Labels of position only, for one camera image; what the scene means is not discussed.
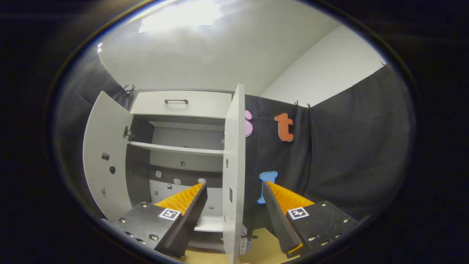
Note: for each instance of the white cabinet door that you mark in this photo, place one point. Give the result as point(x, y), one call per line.
point(234, 154)
point(106, 132)

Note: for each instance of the black backdrop cloth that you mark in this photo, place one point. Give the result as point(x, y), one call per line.
point(348, 146)

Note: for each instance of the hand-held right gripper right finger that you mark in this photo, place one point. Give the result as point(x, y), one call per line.
point(276, 216)

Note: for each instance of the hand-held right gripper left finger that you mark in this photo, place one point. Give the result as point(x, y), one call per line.
point(190, 216)

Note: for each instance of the white cabinet shelf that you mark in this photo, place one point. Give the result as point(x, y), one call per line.
point(176, 149)

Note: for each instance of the white cabinet drawer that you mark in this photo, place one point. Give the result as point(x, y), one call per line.
point(205, 106)

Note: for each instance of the white and grey shoe cabinet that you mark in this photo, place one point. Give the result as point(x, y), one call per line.
point(183, 135)

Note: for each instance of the small boxes beside cabinet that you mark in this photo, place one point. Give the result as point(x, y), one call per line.
point(244, 242)

